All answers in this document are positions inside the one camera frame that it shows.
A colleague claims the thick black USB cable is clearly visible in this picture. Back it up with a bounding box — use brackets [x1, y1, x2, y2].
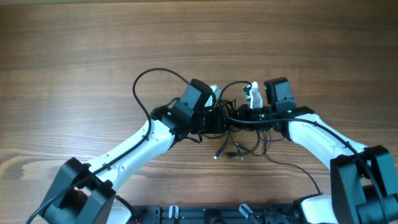
[198, 98, 265, 161]

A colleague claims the right camera cable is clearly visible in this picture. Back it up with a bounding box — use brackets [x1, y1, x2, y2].
[218, 80, 389, 224]

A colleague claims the left camera cable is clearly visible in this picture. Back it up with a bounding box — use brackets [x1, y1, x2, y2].
[26, 67, 190, 224]

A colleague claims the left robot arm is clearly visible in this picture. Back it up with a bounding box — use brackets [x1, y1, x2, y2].
[37, 79, 221, 223]

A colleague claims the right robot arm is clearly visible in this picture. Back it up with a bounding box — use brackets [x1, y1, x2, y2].
[234, 77, 397, 223]

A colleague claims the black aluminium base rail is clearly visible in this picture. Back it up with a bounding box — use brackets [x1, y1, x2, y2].
[127, 204, 307, 224]

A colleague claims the camera cable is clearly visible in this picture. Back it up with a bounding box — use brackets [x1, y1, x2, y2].
[218, 80, 389, 224]
[26, 67, 190, 224]

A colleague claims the thin black USB cable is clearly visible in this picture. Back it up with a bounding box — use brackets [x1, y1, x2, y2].
[214, 98, 322, 195]

